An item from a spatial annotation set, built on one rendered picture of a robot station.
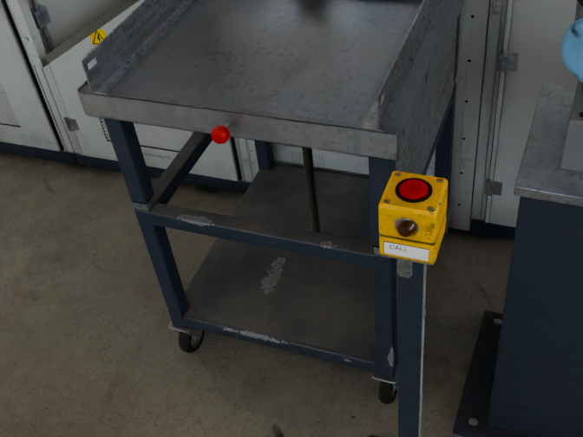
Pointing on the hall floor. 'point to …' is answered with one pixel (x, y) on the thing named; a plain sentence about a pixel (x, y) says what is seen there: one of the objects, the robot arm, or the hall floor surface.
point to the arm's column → (542, 325)
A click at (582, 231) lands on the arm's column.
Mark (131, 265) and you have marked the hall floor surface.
